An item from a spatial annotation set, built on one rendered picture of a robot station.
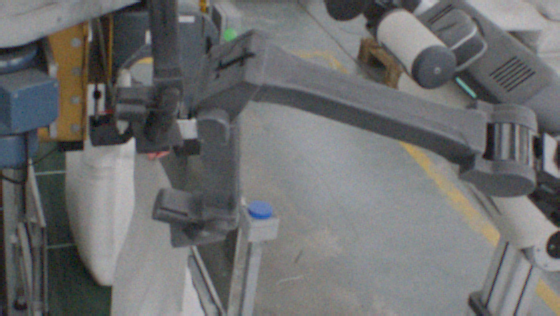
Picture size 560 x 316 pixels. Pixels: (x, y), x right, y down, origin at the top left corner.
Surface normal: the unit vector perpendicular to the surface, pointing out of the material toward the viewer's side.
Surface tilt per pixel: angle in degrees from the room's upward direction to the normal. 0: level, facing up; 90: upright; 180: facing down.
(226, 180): 123
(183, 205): 36
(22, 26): 90
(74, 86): 90
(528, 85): 40
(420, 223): 0
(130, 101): 102
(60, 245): 0
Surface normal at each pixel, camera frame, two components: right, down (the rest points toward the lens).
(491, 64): -0.51, -0.62
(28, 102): 0.71, 0.44
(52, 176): 0.13, -0.85
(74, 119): 0.35, 0.52
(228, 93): -0.14, 0.89
